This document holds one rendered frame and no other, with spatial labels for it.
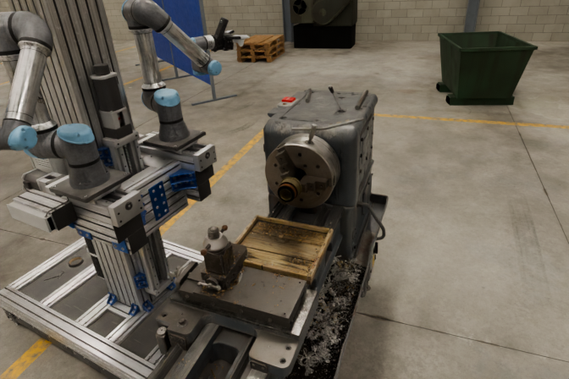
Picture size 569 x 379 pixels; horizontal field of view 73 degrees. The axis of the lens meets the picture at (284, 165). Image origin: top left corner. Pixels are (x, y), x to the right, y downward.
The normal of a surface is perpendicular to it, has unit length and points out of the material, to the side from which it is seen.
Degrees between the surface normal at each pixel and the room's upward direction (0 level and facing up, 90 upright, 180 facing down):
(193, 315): 0
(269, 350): 0
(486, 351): 0
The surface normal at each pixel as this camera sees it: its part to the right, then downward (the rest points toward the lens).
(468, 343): -0.05, -0.89
